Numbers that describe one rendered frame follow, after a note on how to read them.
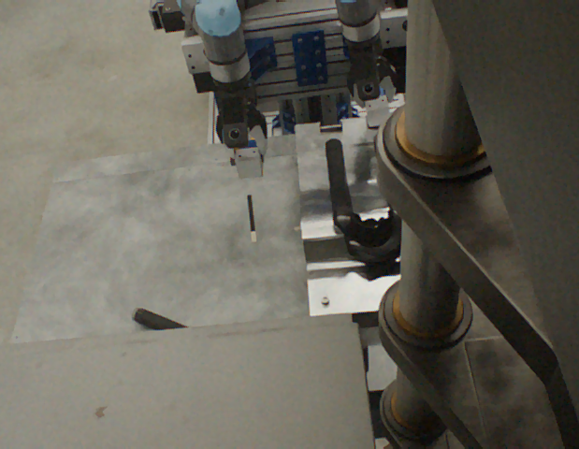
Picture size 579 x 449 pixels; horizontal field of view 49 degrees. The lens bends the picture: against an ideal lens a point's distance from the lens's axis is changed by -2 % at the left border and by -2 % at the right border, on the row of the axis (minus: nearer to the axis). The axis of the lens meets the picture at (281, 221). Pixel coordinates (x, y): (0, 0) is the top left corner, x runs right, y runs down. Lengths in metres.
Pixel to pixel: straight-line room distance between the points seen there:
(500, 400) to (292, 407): 0.27
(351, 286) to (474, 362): 0.59
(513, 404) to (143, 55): 3.05
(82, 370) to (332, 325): 0.19
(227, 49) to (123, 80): 2.21
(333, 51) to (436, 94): 1.39
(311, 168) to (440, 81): 0.98
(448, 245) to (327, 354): 0.12
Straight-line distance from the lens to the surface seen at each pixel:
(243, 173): 1.37
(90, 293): 1.43
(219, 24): 1.15
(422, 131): 0.47
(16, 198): 2.98
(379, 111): 1.44
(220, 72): 1.21
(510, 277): 0.43
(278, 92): 1.89
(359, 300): 1.22
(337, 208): 1.28
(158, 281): 1.39
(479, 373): 0.67
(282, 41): 1.80
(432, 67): 0.43
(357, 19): 1.26
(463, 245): 0.44
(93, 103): 3.29
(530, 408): 0.66
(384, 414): 0.92
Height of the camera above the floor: 1.88
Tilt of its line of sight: 50 degrees down
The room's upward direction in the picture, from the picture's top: 11 degrees counter-clockwise
